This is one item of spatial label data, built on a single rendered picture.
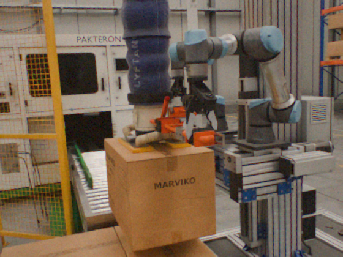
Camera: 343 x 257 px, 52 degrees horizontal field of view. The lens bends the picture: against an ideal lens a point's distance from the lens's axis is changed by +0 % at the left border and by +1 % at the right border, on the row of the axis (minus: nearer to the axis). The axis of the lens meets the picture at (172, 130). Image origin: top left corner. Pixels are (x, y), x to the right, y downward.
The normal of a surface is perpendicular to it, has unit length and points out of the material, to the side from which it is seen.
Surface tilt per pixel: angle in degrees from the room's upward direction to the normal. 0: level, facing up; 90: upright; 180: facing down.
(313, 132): 90
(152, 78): 75
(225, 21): 90
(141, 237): 90
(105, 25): 90
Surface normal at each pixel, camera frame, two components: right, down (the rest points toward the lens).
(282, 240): 0.36, 0.12
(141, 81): -0.31, -0.11
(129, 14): -0.50, 0.25
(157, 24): 0.55, 0.28
